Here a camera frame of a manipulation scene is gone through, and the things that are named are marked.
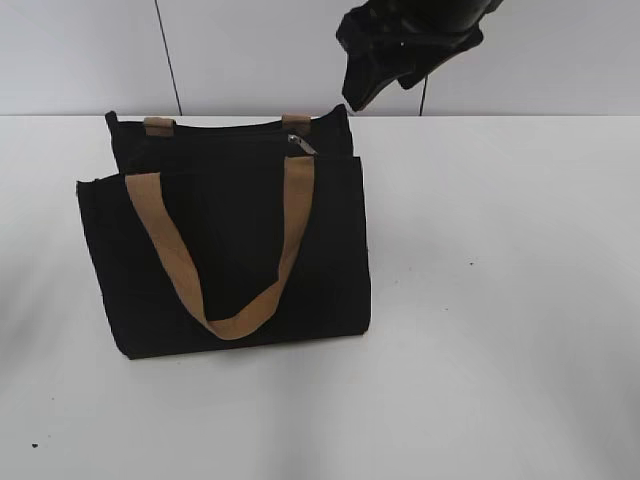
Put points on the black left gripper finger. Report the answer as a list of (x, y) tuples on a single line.
[(430, 58), (366, 76)]

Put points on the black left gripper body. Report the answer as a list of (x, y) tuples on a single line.
[(399, 28)]

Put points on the silver metal zipper pull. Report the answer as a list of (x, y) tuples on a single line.
[(302, 144)]

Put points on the black canvas tote bag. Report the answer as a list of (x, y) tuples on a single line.
[(216, 238)]

